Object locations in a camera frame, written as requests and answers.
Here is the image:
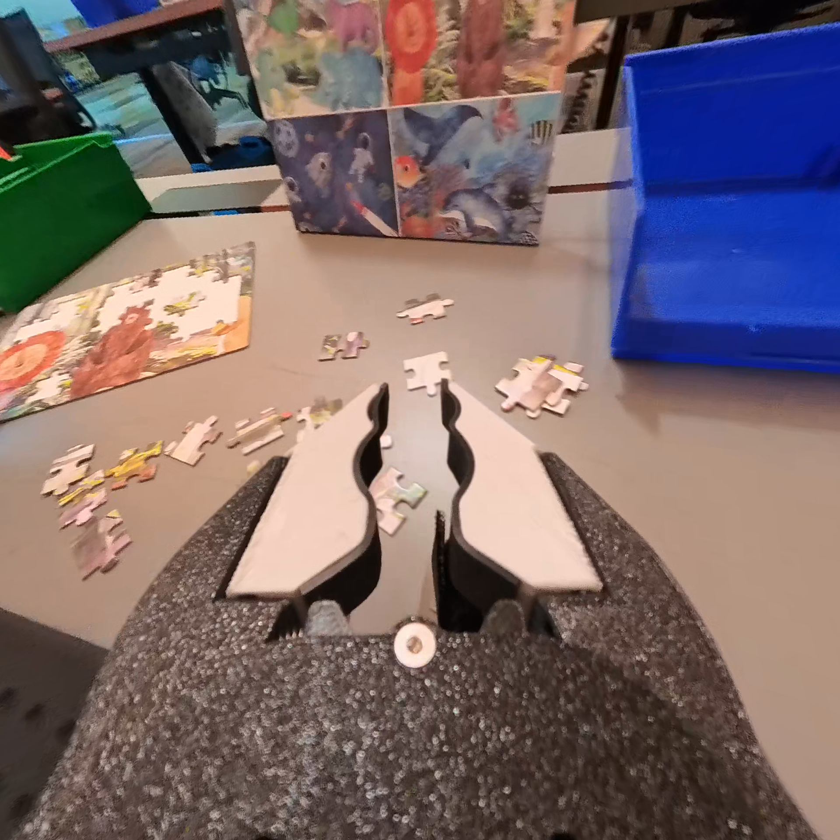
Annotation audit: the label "black coiled cable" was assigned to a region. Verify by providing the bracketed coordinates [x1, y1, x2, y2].
[567, 66, 598, 135]

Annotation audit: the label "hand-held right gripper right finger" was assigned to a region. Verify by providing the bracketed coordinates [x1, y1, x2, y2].
[433, 379, 605, 631]

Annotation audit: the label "green plastic bin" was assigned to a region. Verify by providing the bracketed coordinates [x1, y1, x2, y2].
[0, 131, 153, 314]

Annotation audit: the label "brown background table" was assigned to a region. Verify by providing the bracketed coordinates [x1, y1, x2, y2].
[42, 0, 227, 53]

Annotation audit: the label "illustrated puzzle box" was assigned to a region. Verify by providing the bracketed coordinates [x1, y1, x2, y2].
[233, 0, 580, 248]

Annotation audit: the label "jigsaw pieces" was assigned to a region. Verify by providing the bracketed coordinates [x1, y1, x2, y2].
[39, 292, 589, 580]

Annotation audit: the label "blue plastic bin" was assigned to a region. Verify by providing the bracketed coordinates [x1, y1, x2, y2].
[609, 23, 840, 376]

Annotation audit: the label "assembled orange lion pieces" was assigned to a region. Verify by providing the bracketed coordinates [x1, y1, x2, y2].
[0, 330, 70, 398]

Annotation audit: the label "black flat panel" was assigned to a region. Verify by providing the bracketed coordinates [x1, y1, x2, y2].
[157, 180, 291, 215]

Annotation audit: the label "jigsaw puzzle frame board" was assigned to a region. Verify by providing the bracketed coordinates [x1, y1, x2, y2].
[0, 241, 257, 422]

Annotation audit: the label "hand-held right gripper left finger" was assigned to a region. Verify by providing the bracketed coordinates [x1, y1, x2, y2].
[225, 382, 391, 624]

